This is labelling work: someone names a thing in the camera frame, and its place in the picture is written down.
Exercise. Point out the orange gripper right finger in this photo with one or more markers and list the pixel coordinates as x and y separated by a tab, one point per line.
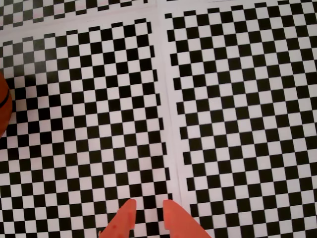
180	223

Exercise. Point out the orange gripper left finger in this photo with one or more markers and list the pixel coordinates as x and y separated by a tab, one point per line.
122	218

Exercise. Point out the small orange basketball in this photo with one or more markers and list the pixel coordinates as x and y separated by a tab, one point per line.
5	106

